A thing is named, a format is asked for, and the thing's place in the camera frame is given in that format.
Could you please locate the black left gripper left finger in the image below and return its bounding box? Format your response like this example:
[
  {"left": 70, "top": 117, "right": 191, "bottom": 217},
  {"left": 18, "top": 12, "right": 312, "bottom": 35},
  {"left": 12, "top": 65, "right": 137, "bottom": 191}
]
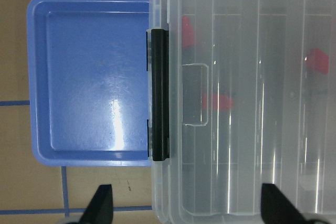
[{"left": 78, "top": 184, "right": 113, "bottom": 224}]

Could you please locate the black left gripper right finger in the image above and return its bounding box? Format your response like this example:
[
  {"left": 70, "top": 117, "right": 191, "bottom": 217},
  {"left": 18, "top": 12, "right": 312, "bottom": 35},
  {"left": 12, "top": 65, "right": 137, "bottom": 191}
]
[{"left": 260, "top": 183, "right": 310, "bottom": 224}]

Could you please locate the clear plastic box lid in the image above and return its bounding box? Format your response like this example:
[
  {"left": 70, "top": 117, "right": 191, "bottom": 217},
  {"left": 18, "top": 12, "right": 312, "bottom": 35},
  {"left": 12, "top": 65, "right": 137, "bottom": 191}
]
[{"left": 166, "top": 0, "right": 336, "bottom": 224}]

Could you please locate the red block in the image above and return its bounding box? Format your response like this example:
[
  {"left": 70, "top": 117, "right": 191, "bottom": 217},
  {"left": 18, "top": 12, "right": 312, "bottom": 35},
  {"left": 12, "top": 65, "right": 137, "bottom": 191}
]
[
  {"left": 182, "top": 16, "right": 195, "bottom": 49},
  {"left": 305, "top": 48, "right": 329, "bottom": 74},
  {"left": 202, "top": 93, "right": 234, "bottom": 111}
]

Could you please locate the clear plastic storage box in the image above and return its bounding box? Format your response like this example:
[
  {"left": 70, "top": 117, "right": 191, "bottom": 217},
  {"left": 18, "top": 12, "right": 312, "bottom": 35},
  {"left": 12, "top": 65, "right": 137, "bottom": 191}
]
[{"left": 148, "top": 0, "right": 336, "bottom": 224}]

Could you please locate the blue plastic tray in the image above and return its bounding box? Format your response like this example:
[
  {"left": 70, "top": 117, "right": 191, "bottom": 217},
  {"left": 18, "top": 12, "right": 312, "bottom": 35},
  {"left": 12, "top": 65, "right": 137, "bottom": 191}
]
[{"left": 27, "top": 0, "right": 150, "bottom": 167}]

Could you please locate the black box latch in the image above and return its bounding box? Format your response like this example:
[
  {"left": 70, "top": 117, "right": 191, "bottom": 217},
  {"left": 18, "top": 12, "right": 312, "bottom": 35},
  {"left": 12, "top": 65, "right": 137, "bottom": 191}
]
[{"left": 146, "top": 28, "right": 170, "bottom": 162}]

